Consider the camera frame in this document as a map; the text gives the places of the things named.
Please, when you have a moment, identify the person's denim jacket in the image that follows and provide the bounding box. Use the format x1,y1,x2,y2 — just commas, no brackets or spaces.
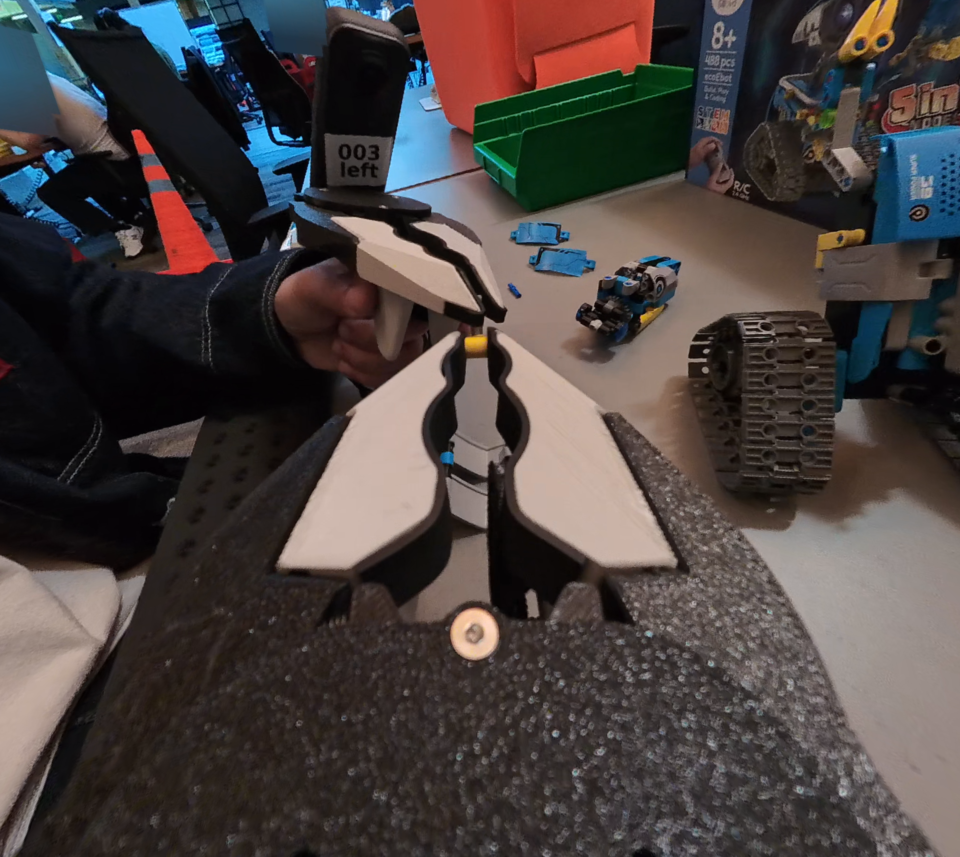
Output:
0,347,196,573

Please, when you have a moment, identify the person's white shirt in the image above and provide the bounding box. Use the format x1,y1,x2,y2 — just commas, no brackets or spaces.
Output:
0,557,121,813

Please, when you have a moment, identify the person's left hand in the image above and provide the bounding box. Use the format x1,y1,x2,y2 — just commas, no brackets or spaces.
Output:
275,257,436,386

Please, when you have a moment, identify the blue tracked toy robot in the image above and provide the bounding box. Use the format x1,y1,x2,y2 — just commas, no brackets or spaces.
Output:
687,125,960,501

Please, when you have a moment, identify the grey desk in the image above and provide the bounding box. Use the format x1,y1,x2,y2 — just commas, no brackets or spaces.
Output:
113,85,960,857

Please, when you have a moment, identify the green plastic bin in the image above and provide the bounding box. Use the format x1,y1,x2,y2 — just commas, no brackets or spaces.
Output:
473,65,696,213

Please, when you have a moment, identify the person's left forearm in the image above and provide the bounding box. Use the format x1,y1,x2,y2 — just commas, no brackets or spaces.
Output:
0,212,309,423

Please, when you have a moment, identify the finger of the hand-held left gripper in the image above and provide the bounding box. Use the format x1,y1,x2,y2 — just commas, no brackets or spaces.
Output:
333,215,489,323
413,212,508,318

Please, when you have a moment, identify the large robot kit box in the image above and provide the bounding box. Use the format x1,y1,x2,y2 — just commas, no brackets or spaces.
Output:
687,0,960,231

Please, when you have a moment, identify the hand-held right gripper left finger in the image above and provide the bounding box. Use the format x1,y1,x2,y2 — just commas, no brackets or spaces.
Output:
278,332,459,573

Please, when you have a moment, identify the black office chair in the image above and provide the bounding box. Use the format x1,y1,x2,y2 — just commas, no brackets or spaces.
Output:
60,25,294,258

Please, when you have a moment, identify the orange traffic cone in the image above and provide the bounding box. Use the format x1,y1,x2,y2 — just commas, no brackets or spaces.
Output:
131,128,226,276

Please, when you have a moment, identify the orange plastic bin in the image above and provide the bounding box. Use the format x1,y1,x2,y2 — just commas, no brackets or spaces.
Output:
408,0,661,135

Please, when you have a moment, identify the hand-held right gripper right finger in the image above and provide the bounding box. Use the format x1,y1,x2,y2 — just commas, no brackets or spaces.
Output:
483,332,679,570

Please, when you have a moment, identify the black perforated mat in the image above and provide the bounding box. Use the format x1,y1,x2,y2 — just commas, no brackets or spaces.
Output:
143,415,349,603

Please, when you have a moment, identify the black blue motor assembly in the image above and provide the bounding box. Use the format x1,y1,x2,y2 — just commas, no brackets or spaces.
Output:
576,256,682,345

